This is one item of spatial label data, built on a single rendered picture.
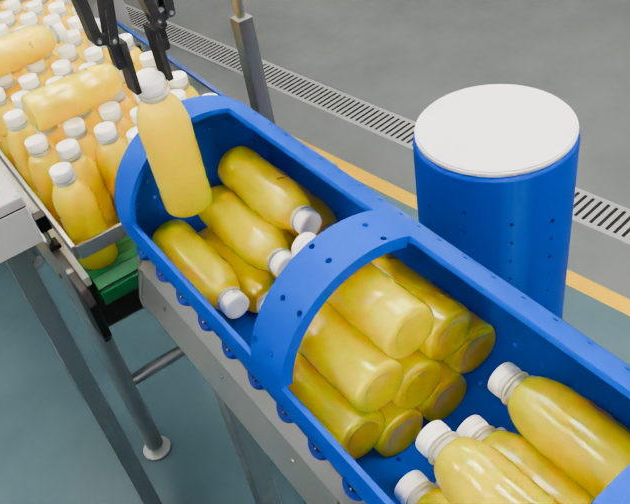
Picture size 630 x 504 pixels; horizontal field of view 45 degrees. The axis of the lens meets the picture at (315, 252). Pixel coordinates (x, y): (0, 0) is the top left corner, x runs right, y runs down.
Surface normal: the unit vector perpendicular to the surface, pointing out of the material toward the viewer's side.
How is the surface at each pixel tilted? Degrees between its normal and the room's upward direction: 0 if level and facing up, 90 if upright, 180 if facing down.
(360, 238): 4
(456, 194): 90
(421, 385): 89
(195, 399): 0
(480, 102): 0
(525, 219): 90
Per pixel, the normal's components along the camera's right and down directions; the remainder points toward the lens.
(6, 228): 0.58, 0.48
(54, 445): -0.15, -0.73
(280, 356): -0.78, 0.09
